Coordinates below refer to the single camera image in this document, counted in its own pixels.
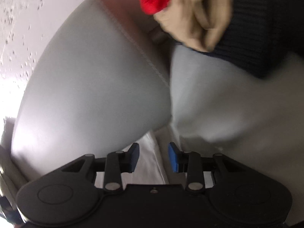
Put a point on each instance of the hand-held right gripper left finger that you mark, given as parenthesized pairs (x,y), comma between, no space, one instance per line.
(135,158)

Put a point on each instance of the grey sofa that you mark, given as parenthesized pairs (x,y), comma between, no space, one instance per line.
(83,76)

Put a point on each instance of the black ribbed garment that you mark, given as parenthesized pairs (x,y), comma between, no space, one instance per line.
(261,28)

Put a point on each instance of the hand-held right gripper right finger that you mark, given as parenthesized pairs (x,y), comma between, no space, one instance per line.
(173,158)

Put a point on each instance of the light grey shirt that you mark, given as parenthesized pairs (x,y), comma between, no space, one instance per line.
(149,163)

